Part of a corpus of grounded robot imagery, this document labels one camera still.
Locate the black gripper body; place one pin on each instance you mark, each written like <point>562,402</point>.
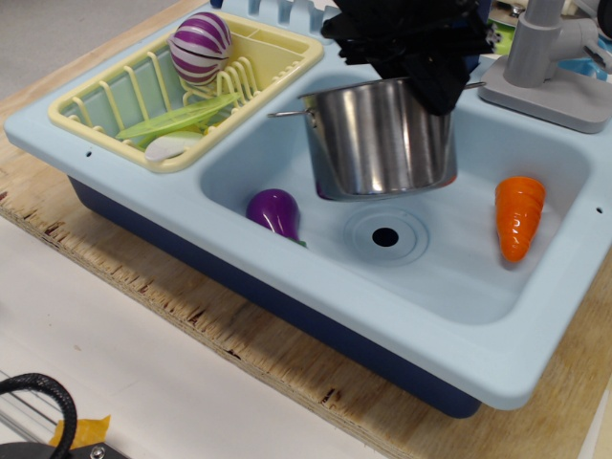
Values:
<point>424,40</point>

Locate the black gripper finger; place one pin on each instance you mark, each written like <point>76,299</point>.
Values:
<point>437,80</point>

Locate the stainless steel pot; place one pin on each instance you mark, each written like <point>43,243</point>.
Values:
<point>372,139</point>

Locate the light blue toy sink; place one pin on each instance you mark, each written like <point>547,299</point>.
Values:
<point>414,288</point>

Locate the green toy plate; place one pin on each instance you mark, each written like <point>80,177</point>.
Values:
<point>506,33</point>

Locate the grey toy faucet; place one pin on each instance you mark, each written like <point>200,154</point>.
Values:
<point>528,80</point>

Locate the orange toy carrot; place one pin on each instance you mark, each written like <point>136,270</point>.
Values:
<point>519,202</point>

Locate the purple toy eggplant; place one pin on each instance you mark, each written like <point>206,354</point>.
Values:
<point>276,210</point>

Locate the purple white striped toy onion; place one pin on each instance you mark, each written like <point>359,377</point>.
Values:
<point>200,48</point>

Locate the white toy vegetable piece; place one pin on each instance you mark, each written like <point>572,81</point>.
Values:
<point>171,145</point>

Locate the yellow dish rack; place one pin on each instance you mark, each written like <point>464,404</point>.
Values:
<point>144,85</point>

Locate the wooden plywood board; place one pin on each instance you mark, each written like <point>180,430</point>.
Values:
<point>187,369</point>

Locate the yellow tape piece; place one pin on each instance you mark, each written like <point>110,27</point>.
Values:
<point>88,432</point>

